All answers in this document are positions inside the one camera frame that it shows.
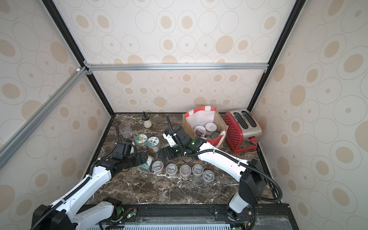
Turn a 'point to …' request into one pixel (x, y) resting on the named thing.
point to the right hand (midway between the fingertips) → (170, 150)
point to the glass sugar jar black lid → (147, 123)
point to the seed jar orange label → (171, 169)
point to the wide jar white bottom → (200, 130)
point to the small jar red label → (157, 166)
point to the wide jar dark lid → (211, 127)
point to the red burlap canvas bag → (205, 122)
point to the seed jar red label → (197, 169)
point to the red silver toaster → (244, 132)
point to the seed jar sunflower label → (141, 141)
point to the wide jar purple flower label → (146, 167)
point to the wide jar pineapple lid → (153, 144)
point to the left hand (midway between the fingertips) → (146, 157)
